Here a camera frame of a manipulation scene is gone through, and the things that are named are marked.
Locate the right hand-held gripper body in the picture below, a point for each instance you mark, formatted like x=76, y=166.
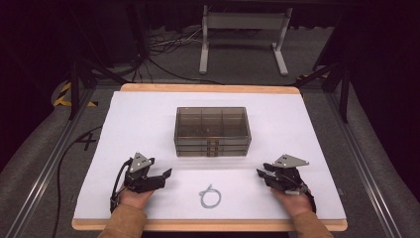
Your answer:
x=290, y=178

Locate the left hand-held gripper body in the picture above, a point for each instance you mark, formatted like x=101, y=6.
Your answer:
x=137, y=180

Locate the clear brown drawer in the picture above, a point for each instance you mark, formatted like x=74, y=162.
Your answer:
x=191, y=153

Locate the clear brown drawer cabinet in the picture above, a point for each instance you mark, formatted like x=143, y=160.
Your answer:
x=211, y=124

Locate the person's left hand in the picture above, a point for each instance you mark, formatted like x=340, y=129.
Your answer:
x=135, y=199

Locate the person's right hand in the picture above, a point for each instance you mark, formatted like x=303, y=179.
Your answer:
x=294, y=205

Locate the white table mat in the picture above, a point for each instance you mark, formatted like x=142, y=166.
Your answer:
x=138, y=125

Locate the black metal stand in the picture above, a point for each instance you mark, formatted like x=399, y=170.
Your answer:
x=74, y=89
x=344, y=92

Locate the yellow black floor tape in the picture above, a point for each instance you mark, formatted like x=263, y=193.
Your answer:
x=62, y=95

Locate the white metal stand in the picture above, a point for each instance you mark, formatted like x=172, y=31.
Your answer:
x=244, y=21

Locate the aluminium floor rail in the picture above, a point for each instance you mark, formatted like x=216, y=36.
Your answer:
x=363, y=165
x=49, y=165

